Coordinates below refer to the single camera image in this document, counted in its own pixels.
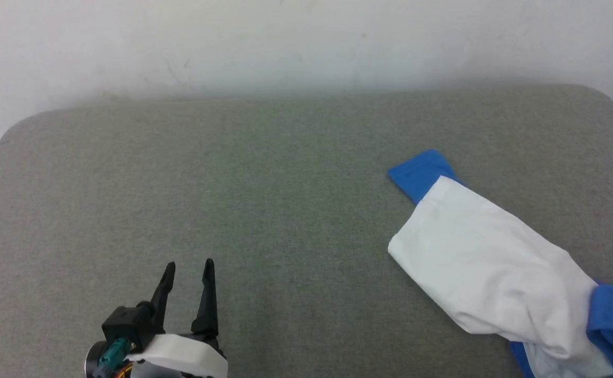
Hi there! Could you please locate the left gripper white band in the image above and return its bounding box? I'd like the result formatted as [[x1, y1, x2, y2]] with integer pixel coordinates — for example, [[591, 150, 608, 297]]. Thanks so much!
[[87, 258, 228, 378]]

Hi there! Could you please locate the white and blue garment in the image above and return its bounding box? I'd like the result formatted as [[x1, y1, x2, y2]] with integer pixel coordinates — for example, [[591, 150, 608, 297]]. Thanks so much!
[[388, 149, 613, 378]]

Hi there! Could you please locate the grey fabric sofa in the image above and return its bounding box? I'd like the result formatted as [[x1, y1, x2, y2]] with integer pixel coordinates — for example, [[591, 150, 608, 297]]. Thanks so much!
[[0, 84, 613, 378]]

